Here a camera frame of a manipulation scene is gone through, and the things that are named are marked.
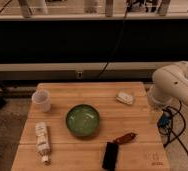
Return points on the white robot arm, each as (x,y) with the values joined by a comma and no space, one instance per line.
(169,82)

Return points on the green ceramic bowl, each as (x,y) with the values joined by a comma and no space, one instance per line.
(82,120)

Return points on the clear plastic cup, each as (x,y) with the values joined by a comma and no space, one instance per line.
(41,99)

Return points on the white plastic bottle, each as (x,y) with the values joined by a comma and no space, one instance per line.
(42,142)

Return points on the wall power outlet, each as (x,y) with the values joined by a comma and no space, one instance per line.
(79,74)

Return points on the blue box with cables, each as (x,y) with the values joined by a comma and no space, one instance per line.
(165,125)

